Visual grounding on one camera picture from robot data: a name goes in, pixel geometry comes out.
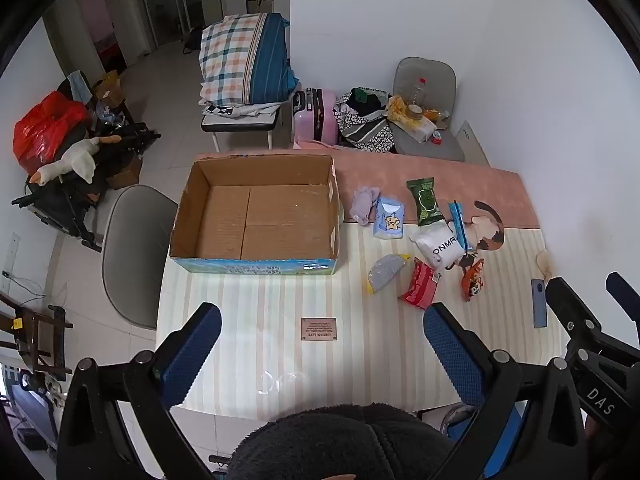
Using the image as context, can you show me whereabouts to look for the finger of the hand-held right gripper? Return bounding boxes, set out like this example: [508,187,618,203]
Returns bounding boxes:
[546,277,601,346]
[606,272,640,321]

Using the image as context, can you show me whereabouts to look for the light blue cloth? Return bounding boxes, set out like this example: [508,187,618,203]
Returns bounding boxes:
[67,70,91,103]

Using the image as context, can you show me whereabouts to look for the yellow plastic bag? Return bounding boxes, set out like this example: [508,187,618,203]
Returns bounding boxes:
[387,96,416,123]

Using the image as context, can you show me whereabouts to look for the red packet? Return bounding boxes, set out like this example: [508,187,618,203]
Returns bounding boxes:
[398,258,442,310]

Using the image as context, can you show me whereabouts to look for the white folded sheet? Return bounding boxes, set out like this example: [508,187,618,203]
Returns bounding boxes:
[202,101,281,118]

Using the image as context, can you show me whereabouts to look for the orange snack packet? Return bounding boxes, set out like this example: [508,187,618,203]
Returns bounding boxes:
[460,258,486,302]

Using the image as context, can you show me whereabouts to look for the purple plush toy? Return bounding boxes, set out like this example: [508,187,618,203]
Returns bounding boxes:
[351,186,382,224]

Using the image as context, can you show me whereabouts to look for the blue star-print tissue pack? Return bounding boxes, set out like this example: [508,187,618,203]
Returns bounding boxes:
[372,196,406,239]

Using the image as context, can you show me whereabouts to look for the white leaning board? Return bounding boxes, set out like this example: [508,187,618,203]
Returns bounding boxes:
[455,121,491,166]

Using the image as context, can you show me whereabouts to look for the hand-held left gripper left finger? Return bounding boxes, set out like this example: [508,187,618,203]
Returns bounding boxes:
[57,302,223,480]

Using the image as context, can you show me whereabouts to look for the glass sliding door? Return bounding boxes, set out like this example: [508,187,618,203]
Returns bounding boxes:
[132,0,223,56]

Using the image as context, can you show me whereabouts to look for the dark wooden chair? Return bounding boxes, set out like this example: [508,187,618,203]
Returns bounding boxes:
[0,292,73,381]

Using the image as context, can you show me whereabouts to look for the red plastic bag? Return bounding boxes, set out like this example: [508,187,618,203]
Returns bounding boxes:
[13,91,91,173]

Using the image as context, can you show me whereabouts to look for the green wipes packet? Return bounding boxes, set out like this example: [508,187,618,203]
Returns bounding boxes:
[406,177,445,226]

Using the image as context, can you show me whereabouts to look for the white goose plush toy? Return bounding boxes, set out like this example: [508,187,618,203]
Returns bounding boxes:
[28,135,123,186]

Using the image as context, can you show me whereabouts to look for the slim blue packet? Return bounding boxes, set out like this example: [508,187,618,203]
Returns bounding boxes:
[448,201,473,253]

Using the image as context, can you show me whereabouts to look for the pink suitcase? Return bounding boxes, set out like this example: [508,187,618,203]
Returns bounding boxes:
[292,88,338,147]

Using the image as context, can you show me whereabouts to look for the dark folded clothes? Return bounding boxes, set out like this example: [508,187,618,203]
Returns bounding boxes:
[347,87,391,113]

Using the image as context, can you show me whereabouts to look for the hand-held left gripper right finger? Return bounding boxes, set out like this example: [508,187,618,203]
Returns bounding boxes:
[422,302,588,480]

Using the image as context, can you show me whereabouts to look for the grey and yellow packet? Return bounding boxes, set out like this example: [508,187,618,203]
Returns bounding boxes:
[368,254,412,295]

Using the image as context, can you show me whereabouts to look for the grey shell chair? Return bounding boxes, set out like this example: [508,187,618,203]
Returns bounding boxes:
[101,185,179,331]

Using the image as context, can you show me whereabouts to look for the open cardboard carton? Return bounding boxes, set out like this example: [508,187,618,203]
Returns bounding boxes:
[92,70,126,106]

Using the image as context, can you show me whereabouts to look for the person's black fleece clothing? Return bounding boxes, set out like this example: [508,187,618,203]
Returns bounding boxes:
[225,402,456,480]

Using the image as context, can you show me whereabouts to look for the black white patterned tote bag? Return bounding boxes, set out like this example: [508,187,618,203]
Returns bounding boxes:
[333,87,398,153]

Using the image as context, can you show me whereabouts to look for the white soft pouch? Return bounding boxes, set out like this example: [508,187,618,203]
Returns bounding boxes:
[410,225,466,269]

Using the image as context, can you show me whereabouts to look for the small brown cardboard box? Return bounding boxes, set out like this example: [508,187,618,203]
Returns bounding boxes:
[105,155,141,190]

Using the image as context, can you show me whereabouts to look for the blue smartphone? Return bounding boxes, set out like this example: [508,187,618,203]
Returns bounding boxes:
[531,278,549,329]

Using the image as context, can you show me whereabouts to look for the grey cushioned chair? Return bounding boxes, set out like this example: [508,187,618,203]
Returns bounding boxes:
[392,57,466,162]

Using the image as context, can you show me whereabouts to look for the white flat box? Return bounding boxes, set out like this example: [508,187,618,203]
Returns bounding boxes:
[395,115,438,143]

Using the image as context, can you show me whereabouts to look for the plaid and blue folded quilt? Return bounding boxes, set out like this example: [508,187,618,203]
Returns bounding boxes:
[198,12,301,108]

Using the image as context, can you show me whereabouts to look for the black folded stroller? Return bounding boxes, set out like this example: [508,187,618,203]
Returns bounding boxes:
[12,122,162,253]

